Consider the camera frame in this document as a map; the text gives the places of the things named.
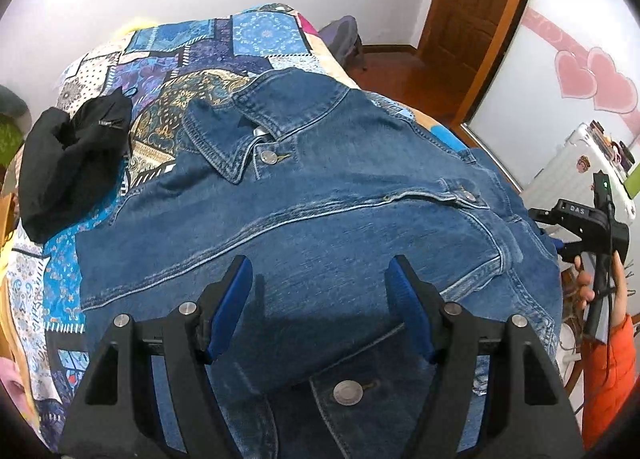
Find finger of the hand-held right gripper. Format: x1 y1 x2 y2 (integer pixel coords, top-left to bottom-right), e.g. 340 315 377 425
528 198 603 264

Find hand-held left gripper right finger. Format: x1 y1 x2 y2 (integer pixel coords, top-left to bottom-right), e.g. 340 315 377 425
387 254 585 459

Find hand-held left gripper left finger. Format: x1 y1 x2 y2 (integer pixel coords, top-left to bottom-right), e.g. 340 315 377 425
59 254 254 459

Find blue denim jacket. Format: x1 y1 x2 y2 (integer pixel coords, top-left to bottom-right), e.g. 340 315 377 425
75 66 564 459

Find person's right forearm orange sleeve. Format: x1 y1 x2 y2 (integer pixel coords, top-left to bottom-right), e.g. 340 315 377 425
581 250 640 442

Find person's right hand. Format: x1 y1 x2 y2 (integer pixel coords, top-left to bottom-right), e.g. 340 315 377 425
573 255 597 312

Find white suitcase with stickers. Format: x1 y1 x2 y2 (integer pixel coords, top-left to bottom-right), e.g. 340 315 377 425
520 122 640 232

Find white wardrobe door pink hearts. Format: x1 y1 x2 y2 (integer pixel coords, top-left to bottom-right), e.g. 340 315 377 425
469 0 640 192

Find black garment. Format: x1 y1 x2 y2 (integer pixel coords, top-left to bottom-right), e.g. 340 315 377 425
19 88 134 244

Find brown wooden door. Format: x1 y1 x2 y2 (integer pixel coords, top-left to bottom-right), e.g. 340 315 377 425
416 0 540 136

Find patchwork patterned bedspread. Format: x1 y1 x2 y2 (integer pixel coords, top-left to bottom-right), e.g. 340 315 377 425
10 2 526 452

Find pink cloth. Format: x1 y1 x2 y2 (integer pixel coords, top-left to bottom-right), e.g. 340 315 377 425
0 355 32 422

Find grey purple backpack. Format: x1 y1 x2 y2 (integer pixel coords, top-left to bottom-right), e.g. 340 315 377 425
317 16 364 71

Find grey plush toy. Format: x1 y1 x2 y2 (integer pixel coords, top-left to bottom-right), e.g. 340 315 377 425
0 85 27 116

